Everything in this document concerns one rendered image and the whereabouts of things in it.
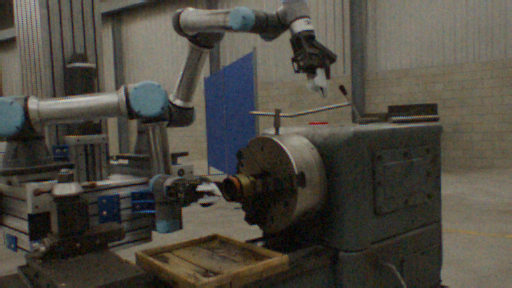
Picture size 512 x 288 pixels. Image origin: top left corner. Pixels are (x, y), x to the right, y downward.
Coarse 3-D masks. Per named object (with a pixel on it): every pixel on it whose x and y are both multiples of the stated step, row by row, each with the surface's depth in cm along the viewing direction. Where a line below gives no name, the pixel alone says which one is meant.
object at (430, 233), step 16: (432, 224) 163; (304, 240) 148; (384, 240) 145; (400, 240) 148; (416, 240) 156; (432, 240) 163; (352, 256) 132; (368, 256) 138; (384, 256) 144; (400, 256) 150; (416, 256) 155; (432, 256) 162; (336, 272) 136; (352, 272) 134; (368, 272) 139; (384, 272) 144; (400, 272) 150; (416, 272) 155; (432, 272) 162
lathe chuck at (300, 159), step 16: (256, 144) 139; (272, 144) 133; (288, 144) 131; (272, 160) 134; (288, 160) 128; (304, 160) 129; (272, 176) 134; (304, 176) 128; (272, 192) 143; (288, 192) 129; (304, 192) 127; (272, 208) 135; (288, 208) 129; (304, 208) 129; (272, 224) 136; (288, 224) 130
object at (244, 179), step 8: (232, 176) 130; (240, 176) 129; (248, 176) 130; (224, 184) 130; (232, 184) 126; (240, 184) 128; (248, 184) 128; (224, 192) 131; (232, 192) 133; (240, 192) 127; (248, 192) 128; (256, 192) 132; (232, 200) 127; (240, 200) 129; (248, 200) 130
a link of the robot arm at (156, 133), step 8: (144, 120) 152; (152, 120) 151; (160, 120) 152; (152, 128) 152; (160, 128) 153; (152, 136) 152; (160, 136) 153; (152, 144) 153; (160, 144) 153; (168, 144) 156; (152, 152) 153; (160, 152) 153; (168, 152) 155; (152, 160) 153; (160, 160) 153; (168, 160) 155; (152, 168) 154; (160, 168) 153; (168, 168) 154; (152, 176) 155
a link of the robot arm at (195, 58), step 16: (208, 32) 170; (224, 32) 175; (192, 48) 175; (208, 48) 174; (192, 64) 178; (192, 80) 182; (176, 96) 186; (192, 96) 187; (176, 112) 187; (192, 112) 192
